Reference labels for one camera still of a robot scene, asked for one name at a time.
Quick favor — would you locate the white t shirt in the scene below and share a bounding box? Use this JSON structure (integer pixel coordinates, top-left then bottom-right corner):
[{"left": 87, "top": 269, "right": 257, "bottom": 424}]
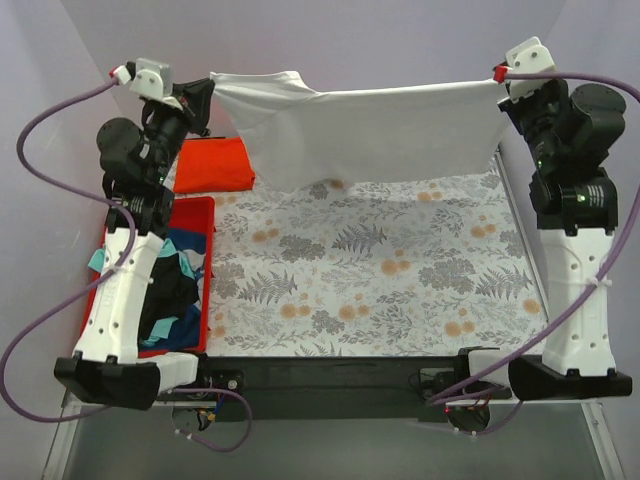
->
[{"left": 211, "top": 71, "right": 507, "bottom": 192}]

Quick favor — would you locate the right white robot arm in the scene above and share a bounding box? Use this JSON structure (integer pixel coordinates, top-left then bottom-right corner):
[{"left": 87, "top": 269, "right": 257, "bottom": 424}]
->
[{"left": 452, "top": 74, "right": 633, "bottom": 401}]

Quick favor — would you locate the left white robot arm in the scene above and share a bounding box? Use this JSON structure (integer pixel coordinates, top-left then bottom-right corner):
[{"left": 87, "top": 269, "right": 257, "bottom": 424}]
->
[{"left": 54, "top": 79, "right": 215, "bottom": 410}]

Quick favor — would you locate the folded orange t shirt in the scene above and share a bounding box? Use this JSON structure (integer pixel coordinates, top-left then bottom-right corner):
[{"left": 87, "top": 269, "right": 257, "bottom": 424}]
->
[{"left": 173, "top": 137, "right": 256, "bottom": 194}]

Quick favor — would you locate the red plastic bin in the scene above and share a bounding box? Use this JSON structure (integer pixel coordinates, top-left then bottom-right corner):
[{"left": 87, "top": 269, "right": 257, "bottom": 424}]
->
[{"left": 73, "top": 197, "right": 215, "bottom": 364}]

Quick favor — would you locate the teal garment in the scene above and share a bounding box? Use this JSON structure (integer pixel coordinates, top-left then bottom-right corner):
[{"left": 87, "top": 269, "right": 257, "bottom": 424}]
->
[{"left": 88, "top": 247, "right": 116, "bottom": 275}]

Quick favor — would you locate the black garment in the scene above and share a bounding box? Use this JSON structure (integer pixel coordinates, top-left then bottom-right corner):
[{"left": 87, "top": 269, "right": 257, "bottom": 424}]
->
[{"left": 138, "top": 253, "right": 199, "bottom": 341}]

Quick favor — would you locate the floral table mat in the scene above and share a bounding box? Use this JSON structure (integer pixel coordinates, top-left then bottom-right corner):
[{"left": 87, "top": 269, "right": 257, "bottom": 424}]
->
[{"left": 180, "top": 159, "right": 547, "bottom": 356}]

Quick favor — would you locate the dark blue garment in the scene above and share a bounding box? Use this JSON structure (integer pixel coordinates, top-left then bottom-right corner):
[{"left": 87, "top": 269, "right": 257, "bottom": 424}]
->
[{"left": 138, "top": 229, "right": 206, "bottom": 352}]

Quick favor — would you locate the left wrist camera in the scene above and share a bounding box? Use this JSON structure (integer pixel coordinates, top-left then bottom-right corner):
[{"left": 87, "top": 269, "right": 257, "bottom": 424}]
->
[{"left": 109, "top": 58, "right": 173, "bottom": 100}]

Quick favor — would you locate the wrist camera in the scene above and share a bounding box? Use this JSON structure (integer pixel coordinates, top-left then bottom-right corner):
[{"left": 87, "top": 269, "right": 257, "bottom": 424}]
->
[
  {"left": 109, "top": 58, "right": 173, "bottom": 100},
  {"left": 493, "top": 36, "right": 556, "bottom": 83}
]

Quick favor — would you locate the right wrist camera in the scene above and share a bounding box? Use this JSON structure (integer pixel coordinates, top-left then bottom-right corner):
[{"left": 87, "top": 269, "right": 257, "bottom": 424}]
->
[{"left": 493, "top": 36, "right": 556, "bottom": 83}]

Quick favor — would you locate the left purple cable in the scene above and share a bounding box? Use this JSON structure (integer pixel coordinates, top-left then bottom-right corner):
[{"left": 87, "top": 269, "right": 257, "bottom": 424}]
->
[{"left": 0, "top": 79, "right": 254, "bottom": 454}]

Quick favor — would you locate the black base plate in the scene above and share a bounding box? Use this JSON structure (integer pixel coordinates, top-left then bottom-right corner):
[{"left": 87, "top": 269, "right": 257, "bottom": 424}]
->
[{"left": 154, "top": 352, "right": 511, "bottom": 424}]

